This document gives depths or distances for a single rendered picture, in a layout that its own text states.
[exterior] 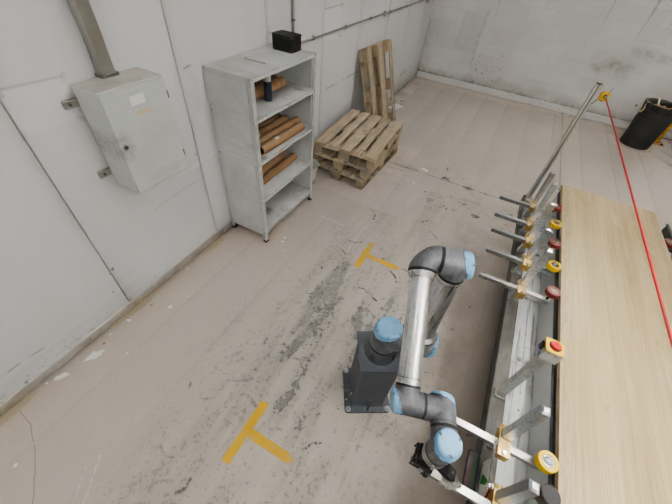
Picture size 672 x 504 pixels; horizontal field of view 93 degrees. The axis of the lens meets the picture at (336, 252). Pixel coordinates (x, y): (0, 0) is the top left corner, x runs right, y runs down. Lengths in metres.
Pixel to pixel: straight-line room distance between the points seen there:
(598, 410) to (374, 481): 1.27
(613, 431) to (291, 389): 1.78
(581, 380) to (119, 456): 2.59
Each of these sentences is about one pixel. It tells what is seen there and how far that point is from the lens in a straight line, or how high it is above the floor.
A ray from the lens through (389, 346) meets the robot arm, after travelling 1.81.
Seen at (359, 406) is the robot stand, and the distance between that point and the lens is 2.48.
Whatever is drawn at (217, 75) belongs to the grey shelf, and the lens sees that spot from 2.76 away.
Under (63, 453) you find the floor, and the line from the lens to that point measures 2.79.
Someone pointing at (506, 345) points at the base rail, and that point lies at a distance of 2.20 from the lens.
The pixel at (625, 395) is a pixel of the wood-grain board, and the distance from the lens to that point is 2.16.
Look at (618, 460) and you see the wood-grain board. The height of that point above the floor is 0.90.
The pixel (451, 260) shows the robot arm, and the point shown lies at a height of 1.44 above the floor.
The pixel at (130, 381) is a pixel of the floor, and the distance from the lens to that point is 2.81.
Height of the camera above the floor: 2.34
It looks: 46 degrees down
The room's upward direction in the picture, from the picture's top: 7 degrees clockwise
